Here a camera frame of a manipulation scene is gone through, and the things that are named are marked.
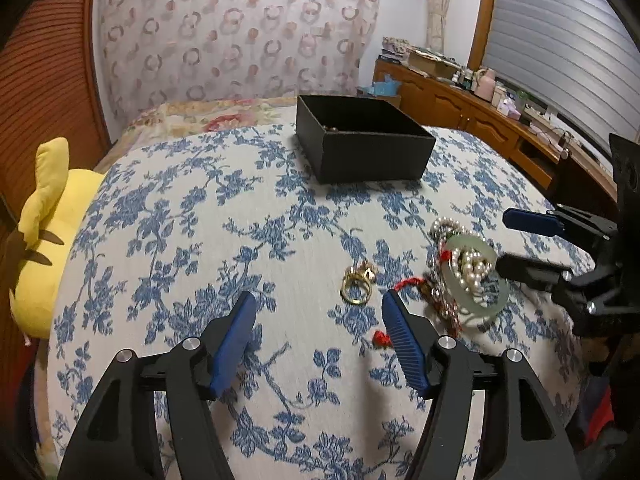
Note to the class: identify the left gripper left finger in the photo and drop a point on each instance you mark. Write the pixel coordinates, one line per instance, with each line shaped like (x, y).
(116, 436)

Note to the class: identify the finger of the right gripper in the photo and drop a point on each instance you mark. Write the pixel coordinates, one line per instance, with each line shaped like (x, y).
(536, 274)
(532, 222)

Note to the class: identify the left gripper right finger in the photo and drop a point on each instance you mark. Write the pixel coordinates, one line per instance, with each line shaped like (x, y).
(522, 436)

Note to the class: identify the black jewelry box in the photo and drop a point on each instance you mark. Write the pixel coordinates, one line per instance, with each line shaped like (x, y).
(350, 139)

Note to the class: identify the pink tissue pack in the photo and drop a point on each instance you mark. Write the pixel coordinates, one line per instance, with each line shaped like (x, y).
(507, 107)

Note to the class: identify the pink thermos jug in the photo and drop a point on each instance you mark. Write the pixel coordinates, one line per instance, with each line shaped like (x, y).
(485, 84)

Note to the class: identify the wooden sideboard cabinet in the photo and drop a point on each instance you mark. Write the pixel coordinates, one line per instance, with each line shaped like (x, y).
(566, 180)

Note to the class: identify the grey window blind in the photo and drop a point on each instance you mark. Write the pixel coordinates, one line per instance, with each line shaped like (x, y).
(575, 55)

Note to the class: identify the cardboard box on cabinet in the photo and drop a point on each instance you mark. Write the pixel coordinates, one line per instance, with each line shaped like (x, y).
(430, 64)

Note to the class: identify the blue tissue paper bag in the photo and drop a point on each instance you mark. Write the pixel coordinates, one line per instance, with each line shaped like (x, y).
(385, 88)

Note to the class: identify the yellow pikachu plush toy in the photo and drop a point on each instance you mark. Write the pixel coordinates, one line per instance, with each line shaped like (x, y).
(36, 252)

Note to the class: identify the blue floral white blanket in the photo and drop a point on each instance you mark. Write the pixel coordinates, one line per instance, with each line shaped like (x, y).
(178, 229)

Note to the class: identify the pink floral bed cover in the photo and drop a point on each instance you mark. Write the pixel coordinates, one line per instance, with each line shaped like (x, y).
(177, 120)

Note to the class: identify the wooden louvered wardrobe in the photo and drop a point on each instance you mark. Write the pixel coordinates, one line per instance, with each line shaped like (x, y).
(48, 89)

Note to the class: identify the circle patterned sheer curtain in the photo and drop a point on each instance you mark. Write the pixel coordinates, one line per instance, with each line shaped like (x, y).
(153, 52)

